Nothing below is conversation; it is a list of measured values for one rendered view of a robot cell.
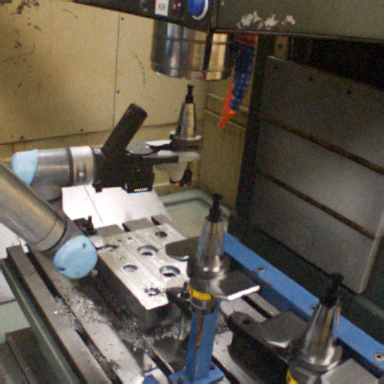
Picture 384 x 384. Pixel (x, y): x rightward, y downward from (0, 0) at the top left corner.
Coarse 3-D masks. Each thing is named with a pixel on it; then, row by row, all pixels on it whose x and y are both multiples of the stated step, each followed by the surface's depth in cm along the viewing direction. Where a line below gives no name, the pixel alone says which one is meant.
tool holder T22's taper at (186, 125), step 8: (184, 104) 97; (192, 104) 96; (184, 112) 97; (192, 112) 97; (184, 120) 97; (192, 120) 97; (176, 128) 99; (184, 128) 98; (192, 128) 98; (184, 136) 98; (192, 136) 98
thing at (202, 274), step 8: (192, 256) 73; (224, 256) 74; (192, 264) 72; (224, 264) 72; (192, 272) 72; (200, 272) 70; (208, 272) 70; (216, 272) 70; (224, 272) 71; (200, 280) 71
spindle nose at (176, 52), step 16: (160, 32) 86; (176, 32) 84; (192, 32) 84; (160, 48) 87; (176, 48) 85; (192, 48) 85; (208, 48) 85; (224, 48) 87; (160, 64) 88; (176, 64) 87; (192, 64) 86; (208, 64) 87; (224, 64) 89; (192, 80) 88; (208, 80) 88
